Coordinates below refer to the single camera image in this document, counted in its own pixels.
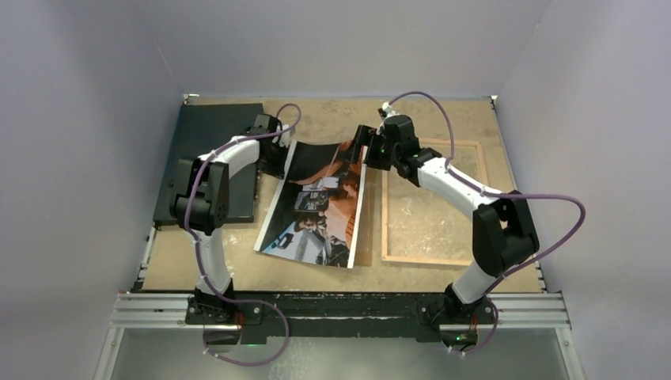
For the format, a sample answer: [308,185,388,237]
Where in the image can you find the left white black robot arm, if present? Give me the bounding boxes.
[169,113,298,324]

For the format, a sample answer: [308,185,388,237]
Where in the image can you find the printed photo with white border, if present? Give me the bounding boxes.
[254,141,366,268]

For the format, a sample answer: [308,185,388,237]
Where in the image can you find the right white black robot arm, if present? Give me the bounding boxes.
[347,115,540,322]

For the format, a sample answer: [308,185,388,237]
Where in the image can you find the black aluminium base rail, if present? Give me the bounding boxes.
[110,291,571,344]

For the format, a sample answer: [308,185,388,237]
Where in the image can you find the black flat box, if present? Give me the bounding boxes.
[153,102,265,227]

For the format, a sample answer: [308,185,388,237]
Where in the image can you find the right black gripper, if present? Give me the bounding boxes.
[341,126,400,173]

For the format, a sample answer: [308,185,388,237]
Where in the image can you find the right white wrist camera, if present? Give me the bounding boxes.
[378,102,398,120]

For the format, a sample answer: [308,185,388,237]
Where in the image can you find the brown frame backing board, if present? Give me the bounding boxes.
[357,166,378,267]

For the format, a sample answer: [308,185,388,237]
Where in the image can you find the wooden picture frame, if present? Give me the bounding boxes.
[381,170,472,268]

